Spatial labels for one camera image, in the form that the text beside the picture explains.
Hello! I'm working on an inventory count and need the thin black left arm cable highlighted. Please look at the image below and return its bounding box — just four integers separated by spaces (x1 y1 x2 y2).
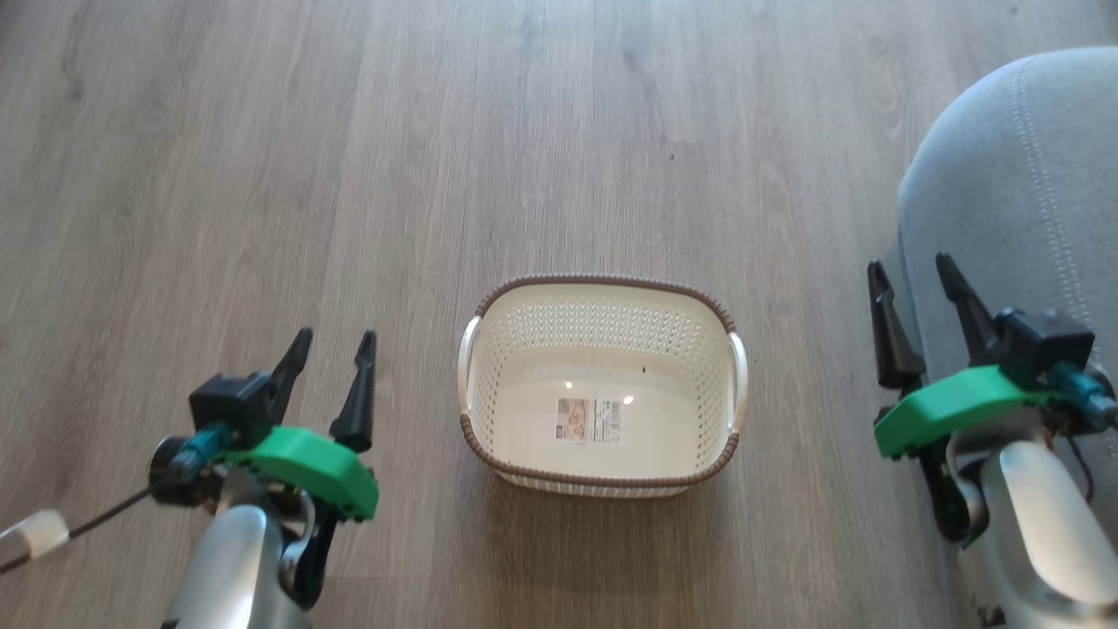
0 454 206 576

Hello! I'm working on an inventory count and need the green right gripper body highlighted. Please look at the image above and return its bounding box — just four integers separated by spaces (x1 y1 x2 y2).
873 365 1054 460

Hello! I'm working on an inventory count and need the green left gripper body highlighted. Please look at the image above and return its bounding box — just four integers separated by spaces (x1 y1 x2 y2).
223 425 380 523

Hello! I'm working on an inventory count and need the white cable tag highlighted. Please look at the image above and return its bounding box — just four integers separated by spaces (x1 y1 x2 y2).
0 510 71 562

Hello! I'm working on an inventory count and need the printed basket label sticker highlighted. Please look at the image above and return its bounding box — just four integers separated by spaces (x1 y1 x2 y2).
556 397 624 445

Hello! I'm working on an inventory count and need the white plastic laundry basket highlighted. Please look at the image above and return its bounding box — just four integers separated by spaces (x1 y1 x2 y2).
457 274 749 500

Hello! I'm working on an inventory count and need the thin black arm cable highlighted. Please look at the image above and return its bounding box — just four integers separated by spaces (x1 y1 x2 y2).
0 454 206 576
1059 435 1098 504

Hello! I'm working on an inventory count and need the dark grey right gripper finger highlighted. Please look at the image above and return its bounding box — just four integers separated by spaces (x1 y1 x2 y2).
866 259 928 391
935 252 1002 364

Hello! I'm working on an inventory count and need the grey fabric sofa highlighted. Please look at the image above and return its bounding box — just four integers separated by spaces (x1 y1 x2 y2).
897 46 1118 543

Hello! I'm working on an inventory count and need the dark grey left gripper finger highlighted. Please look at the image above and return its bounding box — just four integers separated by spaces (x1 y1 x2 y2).
266 328 314 422
328 329 378 454

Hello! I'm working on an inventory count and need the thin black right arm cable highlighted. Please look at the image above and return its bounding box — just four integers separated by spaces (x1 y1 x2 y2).
1059 435 1098 504

